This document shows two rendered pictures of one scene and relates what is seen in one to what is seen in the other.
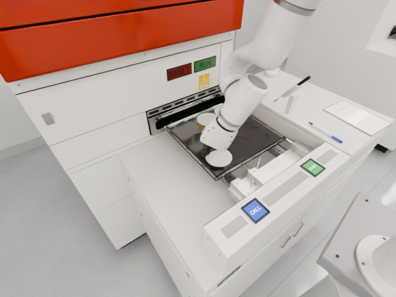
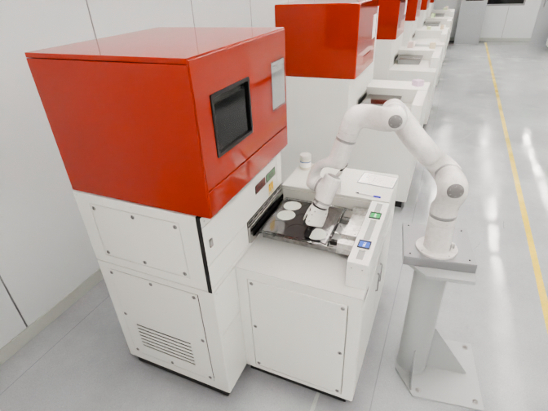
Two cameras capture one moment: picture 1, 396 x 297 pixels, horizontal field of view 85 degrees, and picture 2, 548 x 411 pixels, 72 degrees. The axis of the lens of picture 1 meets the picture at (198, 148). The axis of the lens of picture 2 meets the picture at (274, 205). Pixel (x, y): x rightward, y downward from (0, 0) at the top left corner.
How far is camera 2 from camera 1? 1.25 m
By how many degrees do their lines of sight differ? 26
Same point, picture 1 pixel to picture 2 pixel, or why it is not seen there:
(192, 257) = (343, 290)
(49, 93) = (212, 223)
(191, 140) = (289, 232)
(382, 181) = not seen: hidden behind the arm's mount
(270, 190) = (364, 233)
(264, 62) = (341, 165)
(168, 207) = (306, 277)
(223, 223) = (354, 255)
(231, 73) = (315, 175)
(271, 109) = not seen: hidden behind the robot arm
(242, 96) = (330, 186)
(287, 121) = (342, 196)
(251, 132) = not seen: hidden behind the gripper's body
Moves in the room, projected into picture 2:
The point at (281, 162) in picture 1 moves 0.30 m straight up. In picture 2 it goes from (354, 223) to (358, 172)
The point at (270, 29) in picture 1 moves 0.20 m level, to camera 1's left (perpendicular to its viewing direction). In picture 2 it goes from (341, 152) to (303, 163)
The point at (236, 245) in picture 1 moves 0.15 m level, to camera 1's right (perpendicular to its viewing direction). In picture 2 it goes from (368, 260) to (393, 248)
